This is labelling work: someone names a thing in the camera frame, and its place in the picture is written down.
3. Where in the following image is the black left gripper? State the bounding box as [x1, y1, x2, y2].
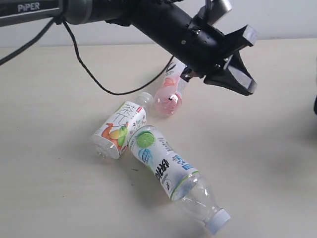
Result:
[173, 25, 257, 96]

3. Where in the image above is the pink peach drink bottle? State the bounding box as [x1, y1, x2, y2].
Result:
[154, 58, 188, 117]

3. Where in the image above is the fruit tea bottle white label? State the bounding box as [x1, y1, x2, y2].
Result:
[92, 92, 154, 159]

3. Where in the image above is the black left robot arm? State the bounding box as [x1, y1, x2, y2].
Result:
[0, 0, 258, 96]

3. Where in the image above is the lime label clear bottle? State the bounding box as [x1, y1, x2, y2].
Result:
[129, 125, 230, 235]

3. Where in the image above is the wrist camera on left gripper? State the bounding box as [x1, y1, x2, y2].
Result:
[198, 0, 232, 26]

